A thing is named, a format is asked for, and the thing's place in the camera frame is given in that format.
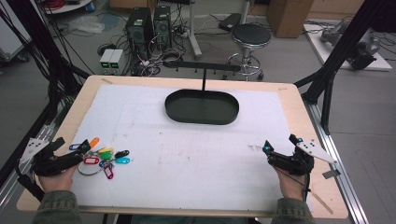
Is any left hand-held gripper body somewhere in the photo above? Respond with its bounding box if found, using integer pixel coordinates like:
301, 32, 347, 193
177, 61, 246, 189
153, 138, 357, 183
19, 136, 84, 177

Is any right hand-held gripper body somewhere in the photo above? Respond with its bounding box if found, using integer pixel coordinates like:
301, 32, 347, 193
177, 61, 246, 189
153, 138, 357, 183
266, 139, 339, 176

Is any bunch of colourful key tags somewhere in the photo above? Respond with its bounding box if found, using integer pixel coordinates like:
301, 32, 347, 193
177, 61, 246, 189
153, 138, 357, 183
68, 136, 132, 181

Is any person's left hand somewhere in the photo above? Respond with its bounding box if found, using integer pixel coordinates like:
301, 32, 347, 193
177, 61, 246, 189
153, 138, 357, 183
37, 164, 80, 194

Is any person's right hand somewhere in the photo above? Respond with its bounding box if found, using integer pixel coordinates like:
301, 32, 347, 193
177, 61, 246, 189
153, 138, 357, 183
272, 166, 307, 202

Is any grey tape piece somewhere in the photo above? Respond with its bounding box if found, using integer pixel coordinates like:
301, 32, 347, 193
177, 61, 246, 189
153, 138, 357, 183
321, 169, 341, 180

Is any white table mat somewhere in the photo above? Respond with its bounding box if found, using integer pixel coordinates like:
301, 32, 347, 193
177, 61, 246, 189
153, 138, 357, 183
70, 83, 313, 213

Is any black key rack oval tray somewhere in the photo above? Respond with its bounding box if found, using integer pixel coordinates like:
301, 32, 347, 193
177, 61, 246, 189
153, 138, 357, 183
163, 59, 242, 126

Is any white bench power supply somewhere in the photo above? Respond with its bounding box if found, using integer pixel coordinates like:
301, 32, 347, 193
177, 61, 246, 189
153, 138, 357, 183
98, 49, 114, 76
108, 49, 125, 76

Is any white floor board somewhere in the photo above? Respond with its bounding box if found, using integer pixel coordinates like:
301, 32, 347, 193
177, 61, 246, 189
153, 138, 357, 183
303, 22, 393, 72

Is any black round stool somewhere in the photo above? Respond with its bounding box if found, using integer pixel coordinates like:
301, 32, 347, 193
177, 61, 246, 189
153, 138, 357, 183
225, 22, 273, 82

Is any grey robot device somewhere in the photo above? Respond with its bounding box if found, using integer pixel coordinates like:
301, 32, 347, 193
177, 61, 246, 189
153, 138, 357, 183
320, 21, 382, 71

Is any white panel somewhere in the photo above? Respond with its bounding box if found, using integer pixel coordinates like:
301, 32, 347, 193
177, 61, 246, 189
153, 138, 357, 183
0, 0, 33, 62

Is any clear plastic bag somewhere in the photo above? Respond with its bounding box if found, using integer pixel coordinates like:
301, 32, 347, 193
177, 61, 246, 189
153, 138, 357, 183
66, 15, 106, 35

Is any brown cardboard box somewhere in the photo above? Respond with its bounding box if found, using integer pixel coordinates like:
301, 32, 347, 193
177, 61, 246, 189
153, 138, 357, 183
265, 0, 316, 39

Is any large black computer tower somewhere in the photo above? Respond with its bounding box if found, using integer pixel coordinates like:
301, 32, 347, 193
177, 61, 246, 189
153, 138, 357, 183
124, 7, 155, 60

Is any round white table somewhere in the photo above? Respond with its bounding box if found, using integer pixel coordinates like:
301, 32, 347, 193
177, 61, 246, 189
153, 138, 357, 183
43, 0, 94, 15

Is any white desk leg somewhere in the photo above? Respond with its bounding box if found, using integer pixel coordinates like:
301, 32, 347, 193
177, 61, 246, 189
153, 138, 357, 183
186, 0, 204, 60

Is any small black computer tower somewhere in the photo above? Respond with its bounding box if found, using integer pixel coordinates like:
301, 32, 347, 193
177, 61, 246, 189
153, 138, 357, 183
152, 5, 173, 50

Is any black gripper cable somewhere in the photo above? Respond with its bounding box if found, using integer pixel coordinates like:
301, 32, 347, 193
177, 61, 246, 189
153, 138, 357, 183
274, 155, 312, 203

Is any aluminium rail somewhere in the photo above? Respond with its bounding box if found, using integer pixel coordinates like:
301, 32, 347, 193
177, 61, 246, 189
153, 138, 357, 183
303, 101, 371, 224
0, 124, 57, 216

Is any black metal frame post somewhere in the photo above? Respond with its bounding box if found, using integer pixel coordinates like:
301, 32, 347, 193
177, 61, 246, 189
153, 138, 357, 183
293, 0, 396, 135
0, 0, 92, 188

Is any tangle of floor cables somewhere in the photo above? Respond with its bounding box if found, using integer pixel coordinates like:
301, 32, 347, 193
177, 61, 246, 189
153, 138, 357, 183
129, 36, 190, 77

